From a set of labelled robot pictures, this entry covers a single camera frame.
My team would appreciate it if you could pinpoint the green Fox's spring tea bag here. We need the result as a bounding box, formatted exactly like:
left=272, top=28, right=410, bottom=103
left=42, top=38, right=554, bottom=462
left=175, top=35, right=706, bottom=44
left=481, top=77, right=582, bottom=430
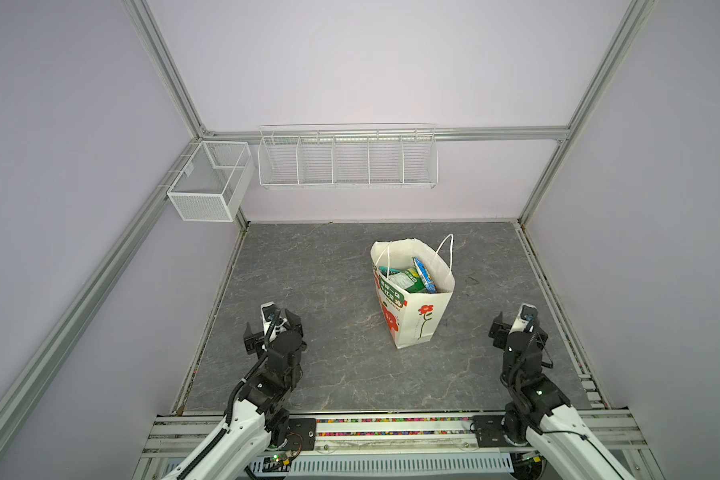
left=386, top=267, right=428, bottom=294

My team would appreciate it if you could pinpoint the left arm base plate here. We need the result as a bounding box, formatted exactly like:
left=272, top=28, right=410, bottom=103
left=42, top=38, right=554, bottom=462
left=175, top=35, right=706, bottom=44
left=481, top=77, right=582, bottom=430
left=278, top=417, right=317, bottom=452

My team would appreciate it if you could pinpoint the small white mesh basket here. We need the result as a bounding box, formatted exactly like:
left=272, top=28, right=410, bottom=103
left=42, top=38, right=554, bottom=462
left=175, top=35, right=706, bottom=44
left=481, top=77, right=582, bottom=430
left=167, top=141, right=255, bottom=223

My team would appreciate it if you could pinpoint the teal Fox's candy bag front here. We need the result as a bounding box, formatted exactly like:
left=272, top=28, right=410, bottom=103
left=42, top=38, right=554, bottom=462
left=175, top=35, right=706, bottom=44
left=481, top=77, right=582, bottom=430
left=378, top=266, right=400, bottom=276

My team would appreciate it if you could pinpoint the white floral paper bag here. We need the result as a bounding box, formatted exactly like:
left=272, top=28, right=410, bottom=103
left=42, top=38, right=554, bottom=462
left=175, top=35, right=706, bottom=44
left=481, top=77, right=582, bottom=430
left=370, top=234, right=455, bottom=349

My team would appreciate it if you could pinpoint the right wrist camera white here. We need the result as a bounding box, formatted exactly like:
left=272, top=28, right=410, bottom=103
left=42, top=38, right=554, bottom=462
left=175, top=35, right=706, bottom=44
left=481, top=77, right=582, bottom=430
left=510, top=303, right=538, bottom=333

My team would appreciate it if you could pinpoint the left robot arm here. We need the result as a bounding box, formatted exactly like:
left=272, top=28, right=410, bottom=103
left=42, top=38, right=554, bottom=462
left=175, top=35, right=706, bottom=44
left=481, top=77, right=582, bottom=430
left=165, top=302, right=307, bottom=479

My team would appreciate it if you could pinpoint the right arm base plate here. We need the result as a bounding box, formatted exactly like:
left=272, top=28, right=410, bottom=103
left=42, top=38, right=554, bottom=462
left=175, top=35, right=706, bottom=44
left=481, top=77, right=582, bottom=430
left=470, top=414, right=512, bottom=448

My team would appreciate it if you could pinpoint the blue M&M's packet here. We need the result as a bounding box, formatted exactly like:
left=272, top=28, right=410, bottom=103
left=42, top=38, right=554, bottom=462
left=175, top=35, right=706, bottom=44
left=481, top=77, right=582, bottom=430
left=413, top=257, right=437, bottom=294

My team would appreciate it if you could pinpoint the long white wire basket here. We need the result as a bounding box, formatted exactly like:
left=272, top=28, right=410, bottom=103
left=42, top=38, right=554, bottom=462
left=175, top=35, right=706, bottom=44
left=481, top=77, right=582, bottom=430
left=258, top=123, right=439, bottom=188

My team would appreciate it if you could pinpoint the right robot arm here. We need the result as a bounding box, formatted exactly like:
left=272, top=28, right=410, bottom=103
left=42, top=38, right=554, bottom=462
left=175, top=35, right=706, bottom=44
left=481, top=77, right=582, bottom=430
left=489, top=303, right=633, bottom=479

